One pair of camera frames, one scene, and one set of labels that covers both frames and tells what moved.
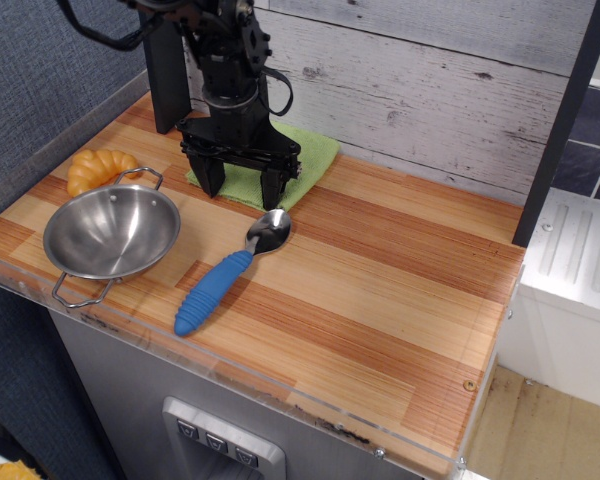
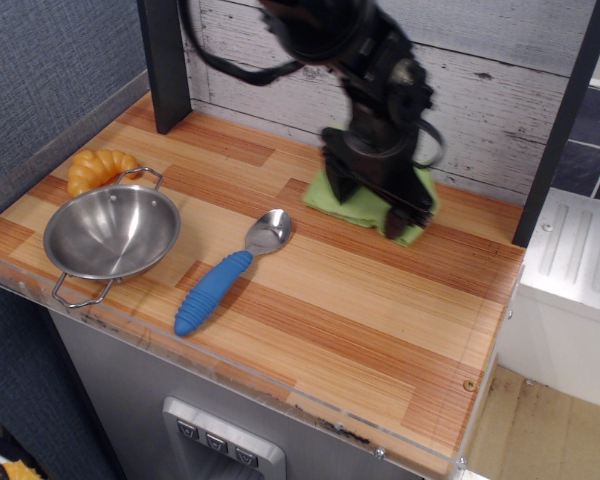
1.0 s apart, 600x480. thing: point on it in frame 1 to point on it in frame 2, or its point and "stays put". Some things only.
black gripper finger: (210, 173) to (343, 185)
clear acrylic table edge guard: (215, 374) stays put
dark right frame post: (591, 45) stays put
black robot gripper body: (239, 133) to (382, 165)
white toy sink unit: (563, 322) stays put
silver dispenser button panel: (201, 445) stays put
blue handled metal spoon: (265, 233) stays put
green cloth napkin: (244, 184) to (362, 208)
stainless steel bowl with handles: (101, 235) stays put
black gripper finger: (273, 183) to (396, 223)
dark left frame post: (167, 67) stays put
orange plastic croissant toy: (95, 168) stays put
